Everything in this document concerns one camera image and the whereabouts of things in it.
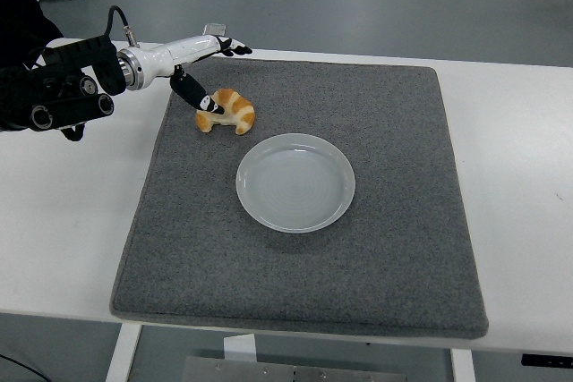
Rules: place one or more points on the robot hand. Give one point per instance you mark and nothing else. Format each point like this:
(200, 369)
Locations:
(179, 53)

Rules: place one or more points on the golden croissant bread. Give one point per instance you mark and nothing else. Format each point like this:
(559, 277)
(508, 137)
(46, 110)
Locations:
(239, 109)

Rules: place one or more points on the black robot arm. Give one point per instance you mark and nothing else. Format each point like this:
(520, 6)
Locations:
(67, 87)

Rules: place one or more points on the pale grey round plate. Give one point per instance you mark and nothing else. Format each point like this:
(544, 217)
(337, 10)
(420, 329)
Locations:
(295, 185)

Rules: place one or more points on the grey metal plate with screws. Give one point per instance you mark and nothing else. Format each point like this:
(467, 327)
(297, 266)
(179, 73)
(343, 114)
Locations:
(268, 373)

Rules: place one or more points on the grey felt mat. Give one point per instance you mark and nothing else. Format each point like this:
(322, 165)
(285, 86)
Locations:
(358, 265)

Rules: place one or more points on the white table leg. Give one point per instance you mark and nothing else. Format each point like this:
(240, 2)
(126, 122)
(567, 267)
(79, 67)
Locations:
(462, 368)
(122, 355)

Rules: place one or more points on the black table control panel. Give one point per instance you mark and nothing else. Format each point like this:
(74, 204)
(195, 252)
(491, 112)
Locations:
(546, 360)

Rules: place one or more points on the white table bracket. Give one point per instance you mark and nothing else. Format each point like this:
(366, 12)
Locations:
(239, 348)

